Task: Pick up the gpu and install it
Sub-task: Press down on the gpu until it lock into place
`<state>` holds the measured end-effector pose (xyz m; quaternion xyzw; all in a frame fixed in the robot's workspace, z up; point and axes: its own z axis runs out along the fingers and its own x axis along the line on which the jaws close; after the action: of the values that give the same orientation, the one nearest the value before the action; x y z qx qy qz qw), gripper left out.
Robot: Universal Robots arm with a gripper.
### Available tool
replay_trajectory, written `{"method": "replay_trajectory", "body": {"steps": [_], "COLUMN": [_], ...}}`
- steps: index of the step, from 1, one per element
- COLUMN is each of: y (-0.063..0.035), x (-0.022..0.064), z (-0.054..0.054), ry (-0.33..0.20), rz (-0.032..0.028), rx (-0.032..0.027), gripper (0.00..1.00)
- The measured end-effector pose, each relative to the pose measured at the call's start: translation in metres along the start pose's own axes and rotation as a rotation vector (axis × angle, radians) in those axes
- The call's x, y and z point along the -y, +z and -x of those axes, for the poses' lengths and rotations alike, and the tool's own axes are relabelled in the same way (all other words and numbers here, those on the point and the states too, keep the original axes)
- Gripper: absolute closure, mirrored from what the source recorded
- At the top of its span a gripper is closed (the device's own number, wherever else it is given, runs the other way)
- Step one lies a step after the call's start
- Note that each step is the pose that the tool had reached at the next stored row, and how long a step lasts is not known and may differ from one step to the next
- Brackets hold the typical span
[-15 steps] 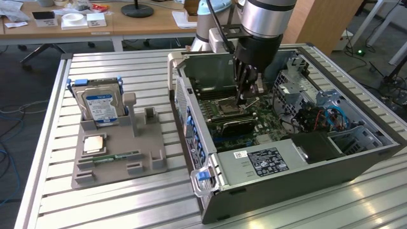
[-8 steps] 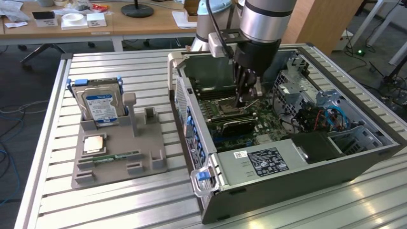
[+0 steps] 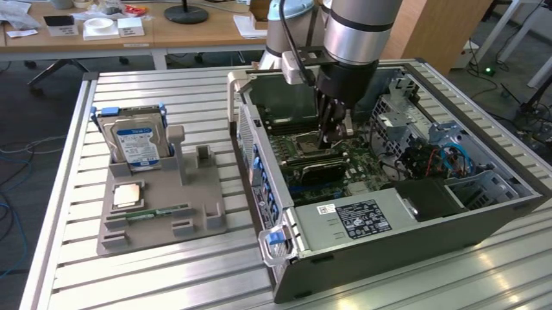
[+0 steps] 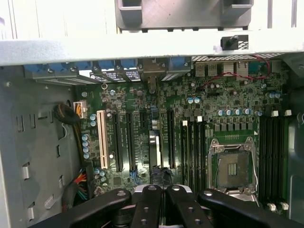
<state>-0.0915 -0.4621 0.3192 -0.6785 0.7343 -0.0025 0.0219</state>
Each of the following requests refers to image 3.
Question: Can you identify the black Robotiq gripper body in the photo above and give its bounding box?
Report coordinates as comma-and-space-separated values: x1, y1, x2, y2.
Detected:
313, 60, 379, 110

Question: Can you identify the Nvidia graphics card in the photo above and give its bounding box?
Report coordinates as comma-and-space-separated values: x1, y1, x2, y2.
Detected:
300, 163, 347, 187

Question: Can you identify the CPU socket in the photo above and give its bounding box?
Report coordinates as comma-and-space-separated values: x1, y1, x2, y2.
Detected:
293, 131, 323, 160

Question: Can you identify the green Dell motherboard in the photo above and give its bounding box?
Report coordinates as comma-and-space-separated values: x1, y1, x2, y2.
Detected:
258, 111, 396, 207

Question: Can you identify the tall grey metal drive cage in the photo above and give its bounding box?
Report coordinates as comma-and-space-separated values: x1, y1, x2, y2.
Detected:
369, 74, 466, 152

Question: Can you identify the blue expansion slot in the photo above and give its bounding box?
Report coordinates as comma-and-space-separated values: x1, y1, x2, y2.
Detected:
288, 180, 336, 192

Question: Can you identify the silver chipset heatsink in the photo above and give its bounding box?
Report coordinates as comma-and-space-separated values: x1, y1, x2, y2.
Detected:
344, 181, 373, 195

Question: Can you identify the white paper stack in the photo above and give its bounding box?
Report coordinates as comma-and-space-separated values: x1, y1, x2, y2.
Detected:
233, 14, 269, 39

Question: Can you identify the wooden cabinet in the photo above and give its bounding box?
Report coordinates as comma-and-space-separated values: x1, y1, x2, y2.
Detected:
381, 0, 496, 76

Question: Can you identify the brown cardboard box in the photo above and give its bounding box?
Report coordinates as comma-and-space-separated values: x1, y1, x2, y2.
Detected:
249, 0, 272, 23

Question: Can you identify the white box with red button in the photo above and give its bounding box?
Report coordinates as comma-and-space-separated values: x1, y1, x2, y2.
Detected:
459, 40, 480, 69

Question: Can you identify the grey power supply unit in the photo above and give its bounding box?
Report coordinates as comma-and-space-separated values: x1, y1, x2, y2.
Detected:
284, 188, 423, 253

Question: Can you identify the black plastic fan shroud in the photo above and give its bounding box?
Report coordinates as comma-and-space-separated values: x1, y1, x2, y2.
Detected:
391, 179, 471, 223

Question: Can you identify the blue case latch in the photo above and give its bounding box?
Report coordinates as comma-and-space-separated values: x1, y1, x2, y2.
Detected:
266, 225, 288, 249

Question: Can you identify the low grey metal disk bay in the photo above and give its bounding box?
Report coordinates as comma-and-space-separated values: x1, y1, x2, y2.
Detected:
444, 169, 522, 211

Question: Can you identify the black round lamp base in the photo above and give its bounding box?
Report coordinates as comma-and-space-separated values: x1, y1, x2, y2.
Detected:
163, 0, 210, 25

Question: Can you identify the open dark grey PC case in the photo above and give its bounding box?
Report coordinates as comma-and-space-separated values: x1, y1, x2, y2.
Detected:
228, 63, 546, 304

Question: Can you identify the grey parts rack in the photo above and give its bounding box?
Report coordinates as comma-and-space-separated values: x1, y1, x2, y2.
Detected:
95, 124, 229, 258

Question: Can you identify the black tripod stand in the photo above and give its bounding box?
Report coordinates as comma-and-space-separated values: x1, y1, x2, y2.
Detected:
503, 73, 552, 145

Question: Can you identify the hard disk with blue label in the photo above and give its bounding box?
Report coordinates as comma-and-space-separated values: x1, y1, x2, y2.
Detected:
89, 103, 170, 172

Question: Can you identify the green loose RAM stick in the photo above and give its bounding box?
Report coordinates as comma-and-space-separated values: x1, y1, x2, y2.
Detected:
106, 203, 192, 224

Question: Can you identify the silver CPU chip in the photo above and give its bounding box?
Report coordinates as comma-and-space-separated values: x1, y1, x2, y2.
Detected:
111, 183, 143, 208

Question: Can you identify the small white labelled box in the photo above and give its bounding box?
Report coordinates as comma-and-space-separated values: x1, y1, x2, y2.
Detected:
117, 17, 146, 38

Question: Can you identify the flat white box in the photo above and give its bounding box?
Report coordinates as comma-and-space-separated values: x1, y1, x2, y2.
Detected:
82, 21, 121, 41

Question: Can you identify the dark grey bundle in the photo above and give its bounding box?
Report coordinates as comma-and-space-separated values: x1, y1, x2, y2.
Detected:
102, 0, 126, 16

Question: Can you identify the long wooden desk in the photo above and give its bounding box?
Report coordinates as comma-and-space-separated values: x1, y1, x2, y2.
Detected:
0, 0, 392, 70

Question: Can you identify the black topped white box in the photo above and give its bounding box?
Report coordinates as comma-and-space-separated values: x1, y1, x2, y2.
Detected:
43, 15, 81, 37

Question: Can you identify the black chair base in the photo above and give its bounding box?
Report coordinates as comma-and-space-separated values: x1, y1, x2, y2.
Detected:
26, 59, 91, 96

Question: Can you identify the crumpled plastic bag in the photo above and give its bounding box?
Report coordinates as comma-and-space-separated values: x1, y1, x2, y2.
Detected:
0, 1, 40, 30

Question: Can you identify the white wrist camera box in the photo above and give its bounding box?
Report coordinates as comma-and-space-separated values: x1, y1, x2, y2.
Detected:
282, 52, 313, 85

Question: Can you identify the black camera cable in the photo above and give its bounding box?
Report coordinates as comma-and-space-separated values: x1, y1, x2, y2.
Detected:
278, 0, 316, 87

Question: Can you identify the blue wire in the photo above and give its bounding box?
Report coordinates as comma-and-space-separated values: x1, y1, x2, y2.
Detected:
441, 142, 476, 178

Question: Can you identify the white table frame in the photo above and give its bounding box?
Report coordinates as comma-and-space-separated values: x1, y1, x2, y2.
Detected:
468, 0, 552, 90

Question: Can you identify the white floor cable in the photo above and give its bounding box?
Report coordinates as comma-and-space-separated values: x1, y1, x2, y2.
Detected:
0, 134, 67, 155

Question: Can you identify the blue floor cable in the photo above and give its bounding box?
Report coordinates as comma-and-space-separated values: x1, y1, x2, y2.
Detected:
0, 154, 35, 278

